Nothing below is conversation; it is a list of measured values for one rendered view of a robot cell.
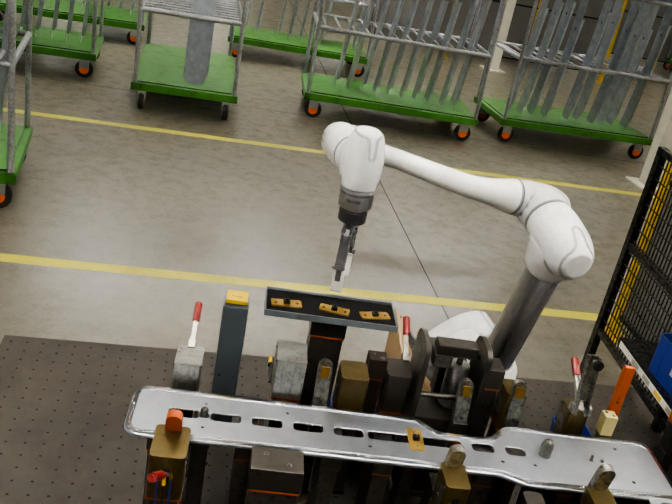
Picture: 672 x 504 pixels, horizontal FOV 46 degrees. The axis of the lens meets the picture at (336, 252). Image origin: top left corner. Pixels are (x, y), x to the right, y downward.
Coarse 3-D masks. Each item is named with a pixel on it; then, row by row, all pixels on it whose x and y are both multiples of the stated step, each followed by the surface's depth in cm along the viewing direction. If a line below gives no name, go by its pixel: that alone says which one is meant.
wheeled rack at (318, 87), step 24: (480, 0) 895; (504, 0) 807; (312, 24) 893; (384, 24) 899; (432, 48) 822; (480, 48) 866; (312, 72) 823; (312, 96) 832; (336, 96) 838; (360, 96) 853; (384, 96) 873; (408, 96) 895; (432, 96) 918; (480, 96) 847; (456, 120) 854
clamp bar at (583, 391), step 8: (592, 360) 211; (600, 360) 210; (584, 368) 212; (592, 368) 212; (600, 368) 208; (584, 376) 212; (592, 376) 213; (584, 384) 212; (592, 384) 212; (584, 392) 214; (592, 392) 213; (576, 400) 214; (584, 400) 216; (576, 408) 214; (584, 416) 215
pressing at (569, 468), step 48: (144, 432) 184; (192, 432) 187; (240, 432) 190; (288, 432) 193; (384, 432) 200; (432, 432) 203; (528, 432) 211; (528, 480) 193; (576, 480) 196; (624, 480) 200
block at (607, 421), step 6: (600, 414) 216; (606, 414) 214; (612, 414) 215; (600, 420) 216; (606, 420) 213; (612, 420) 213; (600, 426) 215; (606, 426) 214; (612, 426) 214; (600, 432) 215; (606, 432) 215; (612, 432) 215
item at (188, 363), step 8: (184, 352) 206; (192, 352) 206; (200, 352) 207; (176, 360) 202; (184, 360) 202; (192, 360) 203; (200, 360) 204; (176, 368) 201; (184, 368) 202; (192, 368) 202; (200, 368) 202; (176, 376) 202; (184, 376) 203; (192, 376) 203; (200, 376) 208; (176, 384) 203; (184, 384) 204; (192, 384) 204; (184, 416) 209; (192, 416) 209
